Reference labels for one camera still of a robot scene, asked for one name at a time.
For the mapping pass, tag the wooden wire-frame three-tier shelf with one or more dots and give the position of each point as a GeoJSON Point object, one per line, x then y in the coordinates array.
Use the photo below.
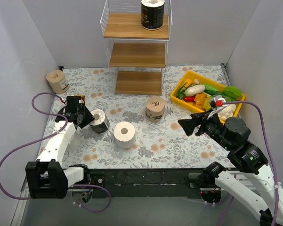
{"type": "Point", "coordinates": [138, 54]}

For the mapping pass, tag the green leafy vegetable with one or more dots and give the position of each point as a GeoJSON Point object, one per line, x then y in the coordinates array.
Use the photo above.
{"type": "Point", "coordinates": [181, 91]}

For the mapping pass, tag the yellow plastic tray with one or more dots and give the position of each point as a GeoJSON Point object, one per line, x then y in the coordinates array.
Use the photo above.
{"type": "Point", "coordinates": [189, 77]}

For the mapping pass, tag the orange bell pepper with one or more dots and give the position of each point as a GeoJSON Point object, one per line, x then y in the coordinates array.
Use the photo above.
{"type": "Point", "coordinates": [200, 98]}

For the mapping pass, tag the green cucumber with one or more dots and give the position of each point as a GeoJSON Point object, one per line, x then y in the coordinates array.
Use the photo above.
{"type": "Point", "coordinates": [211, 90]}

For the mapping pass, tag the white cauliflower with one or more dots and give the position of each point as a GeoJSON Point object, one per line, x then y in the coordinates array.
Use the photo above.
{"type": "Point", "coordinates": [227, 112]}

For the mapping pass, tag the yellow star fruit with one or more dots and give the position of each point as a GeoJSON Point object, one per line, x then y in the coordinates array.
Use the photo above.
{"type": "Point", "coordinates": [206, 105]}

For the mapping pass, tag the black roll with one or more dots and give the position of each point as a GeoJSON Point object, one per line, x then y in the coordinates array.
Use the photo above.
{"type": "Point", "coordinates": [152, 14]}
{"type": "Point", "coordinates": [100, 124]}

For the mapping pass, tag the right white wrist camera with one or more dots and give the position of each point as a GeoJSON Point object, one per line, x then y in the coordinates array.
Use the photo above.
{"type": "Point", "coordinates": [216, 104]}

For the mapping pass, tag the white daikon radish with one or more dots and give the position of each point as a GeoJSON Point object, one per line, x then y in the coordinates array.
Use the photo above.
{"type": "Point", "coordinates": [193, 90]}

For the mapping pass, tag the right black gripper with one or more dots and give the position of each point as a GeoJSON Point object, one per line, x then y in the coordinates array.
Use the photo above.
{"type": "Point", "coordinates": [200, 123]}

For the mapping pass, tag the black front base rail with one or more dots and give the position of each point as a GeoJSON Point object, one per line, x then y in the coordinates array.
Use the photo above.
{"type": "Point", "coordinates": [147, 182]}

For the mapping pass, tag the white paper roll, left edge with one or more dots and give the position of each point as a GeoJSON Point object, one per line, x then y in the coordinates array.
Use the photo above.
{"type": "Point", "coordinates": [74, 142]}

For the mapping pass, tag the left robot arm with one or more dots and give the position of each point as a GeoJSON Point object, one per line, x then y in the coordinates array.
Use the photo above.
{"type": "Point", "coordinates": [51, 153]}

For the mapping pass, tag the red chili pepper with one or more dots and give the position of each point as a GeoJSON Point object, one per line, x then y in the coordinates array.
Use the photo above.
{"type": "Point", "coordinates": [189, 99]}

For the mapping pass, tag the floral patterned table mat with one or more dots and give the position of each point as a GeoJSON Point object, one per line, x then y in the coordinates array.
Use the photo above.
{"type": "Point", "coordinates": [158, 145]}

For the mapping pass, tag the brown roll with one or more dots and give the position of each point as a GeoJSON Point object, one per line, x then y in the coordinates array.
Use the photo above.
{"type": "Point", "coordinates": [57, 81]}
{"type": "Point", "coordinates": [155, 107]}

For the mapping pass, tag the white unwrapped paper roll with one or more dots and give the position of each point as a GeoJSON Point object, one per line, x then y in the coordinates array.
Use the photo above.
{"type": "Point", "coordinates": [124, 134]}

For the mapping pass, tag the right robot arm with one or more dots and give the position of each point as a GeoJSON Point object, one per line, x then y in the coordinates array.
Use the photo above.
{"type": "Point", "coordinates": [267, 204]}

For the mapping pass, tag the green star fruit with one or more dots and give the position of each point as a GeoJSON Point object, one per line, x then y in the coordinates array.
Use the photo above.
{"type": "Point", "coordinates": [232, 92]}

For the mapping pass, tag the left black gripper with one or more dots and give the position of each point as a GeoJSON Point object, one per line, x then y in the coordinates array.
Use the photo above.
{"type": "Point", "coordinates": [79, 117]}

